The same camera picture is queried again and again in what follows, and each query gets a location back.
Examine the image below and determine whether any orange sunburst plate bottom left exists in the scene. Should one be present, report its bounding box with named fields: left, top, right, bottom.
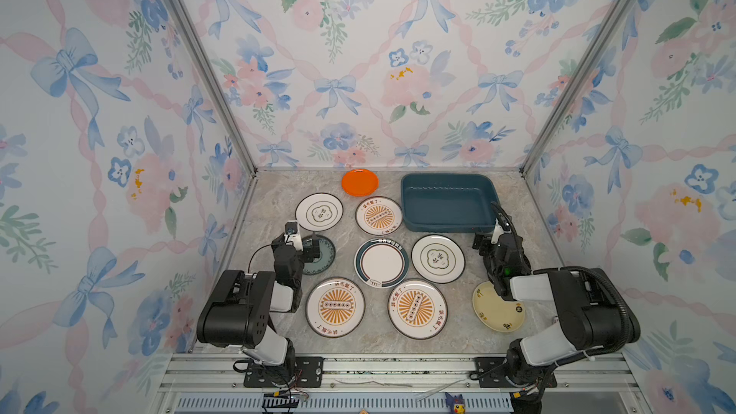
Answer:
left=305, top=277, right=366, bottom=338

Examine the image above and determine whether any white plate green flower outline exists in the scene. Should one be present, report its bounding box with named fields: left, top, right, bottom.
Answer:
left=295, top=193, right=344, bottom=232

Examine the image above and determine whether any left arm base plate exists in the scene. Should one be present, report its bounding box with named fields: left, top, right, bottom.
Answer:
left=241, top=356, right=325, bottom=389

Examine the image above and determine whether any orange sunburst plate bottom centre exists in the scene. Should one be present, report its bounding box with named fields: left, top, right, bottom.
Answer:
left=387, top=280, right=449, bottom=340

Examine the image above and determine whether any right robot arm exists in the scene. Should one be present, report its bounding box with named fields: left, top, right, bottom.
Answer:
left=473, top=232, right=641, bottom=386

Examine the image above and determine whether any white flower-outline plate centre right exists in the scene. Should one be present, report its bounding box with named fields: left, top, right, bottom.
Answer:
left=411, top=234, right=466, bottom=284

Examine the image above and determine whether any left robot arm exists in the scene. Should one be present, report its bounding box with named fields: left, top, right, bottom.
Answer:
left=197, top=234, right=321, bottom=371

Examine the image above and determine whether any white plate green red rim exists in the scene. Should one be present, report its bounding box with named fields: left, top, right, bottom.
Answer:
left=353, top=239, right=410, bottom=289

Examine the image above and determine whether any orange plastic plate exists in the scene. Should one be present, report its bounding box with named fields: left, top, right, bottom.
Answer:
left=341, top=169, right=380, bottom=197

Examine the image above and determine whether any orange sunburst plate top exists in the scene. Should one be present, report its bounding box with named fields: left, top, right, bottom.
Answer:
left=356, top=197, right=403, bottom=236

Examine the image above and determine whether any aluminium front rail frame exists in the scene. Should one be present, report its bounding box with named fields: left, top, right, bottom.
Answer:
left=148, top=354, right=651, bottom=413

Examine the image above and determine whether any orange sunburst plate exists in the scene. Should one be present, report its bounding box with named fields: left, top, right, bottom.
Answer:
left=387, top=280, right=449, bottom=340
left=305, top=277, right=366, bottom=338
left=356, top=197, right=403, bottom=236

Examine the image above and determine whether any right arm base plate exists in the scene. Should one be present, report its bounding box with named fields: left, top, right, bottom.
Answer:
left=469, top=356, right=546, bottom=389

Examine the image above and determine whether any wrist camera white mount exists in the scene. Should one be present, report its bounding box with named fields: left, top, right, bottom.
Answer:
left=284, top=220, right=303, bottom=251
left=492, top=222, right=505, bottom=245

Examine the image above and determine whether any small green patterned plate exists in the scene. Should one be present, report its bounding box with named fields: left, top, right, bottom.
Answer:
left=303, top=234, right=337, bottom=275

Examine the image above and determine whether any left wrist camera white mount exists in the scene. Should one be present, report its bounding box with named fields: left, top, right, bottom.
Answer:
left=284, top=220, right=303, bottom=251

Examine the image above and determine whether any small blue toy figure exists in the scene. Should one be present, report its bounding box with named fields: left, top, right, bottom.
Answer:
left=445, top=392, right=467, bottom=414

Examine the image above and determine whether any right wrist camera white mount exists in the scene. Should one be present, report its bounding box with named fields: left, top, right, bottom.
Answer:
left=492, top=222, right=505, bottom=245

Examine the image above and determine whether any pale yellow plate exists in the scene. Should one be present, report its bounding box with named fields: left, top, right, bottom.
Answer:
left=471, top=282, right=526, bottom=334

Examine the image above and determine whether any teal plastic bin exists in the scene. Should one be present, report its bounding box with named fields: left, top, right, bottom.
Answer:
left=401, top=174, right=499, bottom=233

